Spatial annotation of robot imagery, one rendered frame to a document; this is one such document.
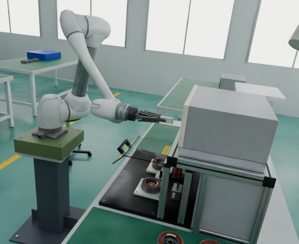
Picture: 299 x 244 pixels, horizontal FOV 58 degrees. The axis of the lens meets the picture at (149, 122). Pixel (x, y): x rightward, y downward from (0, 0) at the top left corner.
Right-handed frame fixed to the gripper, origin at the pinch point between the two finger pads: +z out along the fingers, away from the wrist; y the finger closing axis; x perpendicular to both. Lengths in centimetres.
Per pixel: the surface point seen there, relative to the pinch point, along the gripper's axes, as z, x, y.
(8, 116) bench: -252, -100, -168
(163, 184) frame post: 6.2, -22.4, 23.3
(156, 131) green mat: -21, -43, -83
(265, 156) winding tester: 47.0, -2.8, 14.5
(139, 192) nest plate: -8.0, -40.0, 9.9
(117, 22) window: -213, 32, -468
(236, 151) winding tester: 35.1, -3.4, 14.5
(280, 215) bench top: 66, -43, -4
